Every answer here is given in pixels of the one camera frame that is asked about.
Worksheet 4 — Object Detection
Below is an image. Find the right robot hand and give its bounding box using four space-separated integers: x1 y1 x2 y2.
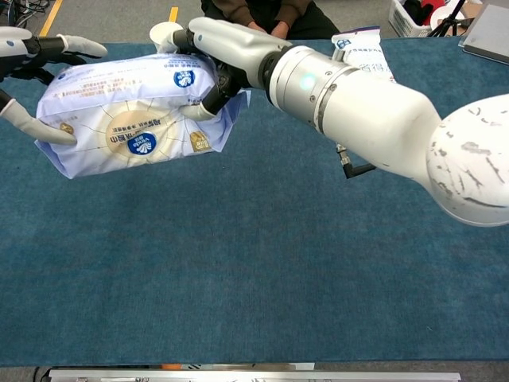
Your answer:
172 16 294 122

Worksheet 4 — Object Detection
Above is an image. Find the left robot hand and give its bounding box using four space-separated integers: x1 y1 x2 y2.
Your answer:
0 26 109 146

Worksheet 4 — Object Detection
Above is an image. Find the blue and white wet wipe pack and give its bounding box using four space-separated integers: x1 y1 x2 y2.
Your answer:
34 53 252 180

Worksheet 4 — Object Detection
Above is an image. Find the seated person in dark clothes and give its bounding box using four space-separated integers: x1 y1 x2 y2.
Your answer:
200 0 341 41

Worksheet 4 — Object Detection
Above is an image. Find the white bag with blue print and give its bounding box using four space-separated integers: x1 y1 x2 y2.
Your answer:
330 26 399 84

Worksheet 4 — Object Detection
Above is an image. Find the white plastic basket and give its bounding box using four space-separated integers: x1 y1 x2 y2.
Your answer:
387 0 484 39

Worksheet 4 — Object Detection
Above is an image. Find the teal felt table mat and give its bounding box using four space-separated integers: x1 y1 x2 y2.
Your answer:
0 37 509 368

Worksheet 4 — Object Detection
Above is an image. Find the black tripod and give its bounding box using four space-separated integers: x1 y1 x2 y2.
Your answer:
426 0 475 38

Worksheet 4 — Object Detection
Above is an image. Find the grey flat laptop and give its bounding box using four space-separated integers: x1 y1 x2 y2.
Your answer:
462 3 509 65

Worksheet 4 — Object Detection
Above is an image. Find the bundle of floor cables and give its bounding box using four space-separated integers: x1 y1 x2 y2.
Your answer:
0 0 52 29

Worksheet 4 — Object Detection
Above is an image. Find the black angled arm cable plug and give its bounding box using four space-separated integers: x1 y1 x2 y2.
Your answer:
336 142 377 181

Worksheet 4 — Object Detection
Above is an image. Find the aluminium profile rail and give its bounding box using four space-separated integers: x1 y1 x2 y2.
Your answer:
47 367 463 382

